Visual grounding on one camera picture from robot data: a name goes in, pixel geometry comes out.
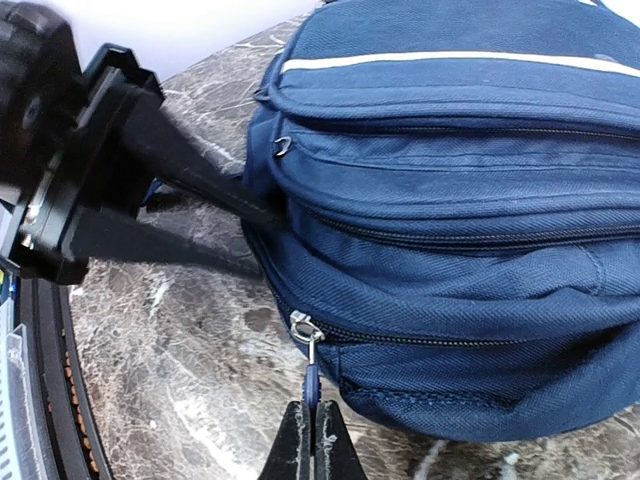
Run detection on navy blue student backpack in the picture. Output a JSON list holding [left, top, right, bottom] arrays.
[[139, 0, 640, 444]]

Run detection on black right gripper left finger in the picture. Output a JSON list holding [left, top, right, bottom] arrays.
[[258, 401, 313, 480]]

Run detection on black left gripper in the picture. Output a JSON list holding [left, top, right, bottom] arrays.
[[1, 2, 285, 285]]

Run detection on grey slotted cable duct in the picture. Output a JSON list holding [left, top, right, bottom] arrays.
[[0, 209, 46, 480]]

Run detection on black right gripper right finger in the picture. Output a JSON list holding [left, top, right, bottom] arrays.
[[314, 401, 367, 480]]

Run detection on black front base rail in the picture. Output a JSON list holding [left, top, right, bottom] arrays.
[[15, 279, 113, 479]]

